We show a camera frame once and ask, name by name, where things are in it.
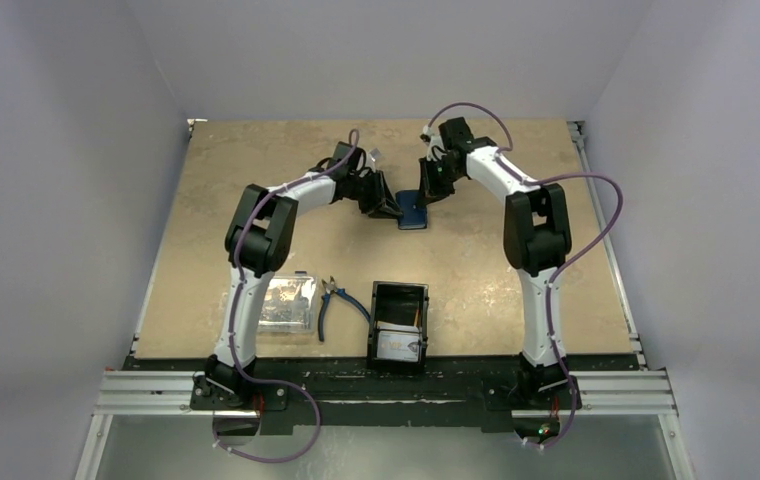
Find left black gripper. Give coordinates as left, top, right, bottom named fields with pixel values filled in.
left=348, top=171, right=403, bottom=220

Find blue leather card holder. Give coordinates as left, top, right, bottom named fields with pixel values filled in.
left=395, top=190, right=428, bottom=230

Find black plastic card box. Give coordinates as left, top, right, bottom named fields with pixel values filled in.
left=366, top=281, right=429, bottom=376

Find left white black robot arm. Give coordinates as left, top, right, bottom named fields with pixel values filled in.
left=199, top=131, right=403, bottom=409

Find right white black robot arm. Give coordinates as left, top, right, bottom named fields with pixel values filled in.
left=417, top=117, right=572, bottom=407

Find white card stack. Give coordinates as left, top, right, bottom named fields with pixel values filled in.
left=376, top=322, right=421, bottom=363

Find clear plastic parts box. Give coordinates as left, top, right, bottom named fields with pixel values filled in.
left=259, top=272, right=320, bottom=334

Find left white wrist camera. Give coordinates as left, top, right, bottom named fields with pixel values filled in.
left=356, top=148, right=384, bottom=177

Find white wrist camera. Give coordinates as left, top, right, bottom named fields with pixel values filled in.
left=356, top=148, right=384, bottom=177
left=419, top=125, right=446, bottom=161

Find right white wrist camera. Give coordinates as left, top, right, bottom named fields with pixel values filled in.
left=419, top=125, right=446, bottom=161

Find blue handled pliers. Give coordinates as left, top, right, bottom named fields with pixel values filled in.
left=317, top=276, right=374, bottom=343

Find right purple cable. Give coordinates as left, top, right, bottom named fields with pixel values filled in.
left=420, top=101, right=625, bottom=452

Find purple cable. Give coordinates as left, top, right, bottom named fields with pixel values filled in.
left=211, top=128, right=361, bottom=465
left=420, top=101, right=625, bottom=452

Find black aluminium mounting rail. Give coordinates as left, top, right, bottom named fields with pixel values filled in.
left=95, top=355, right=677, bottom=436

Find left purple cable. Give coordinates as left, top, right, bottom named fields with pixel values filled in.
left=211, top=128, right=361, bottom=465

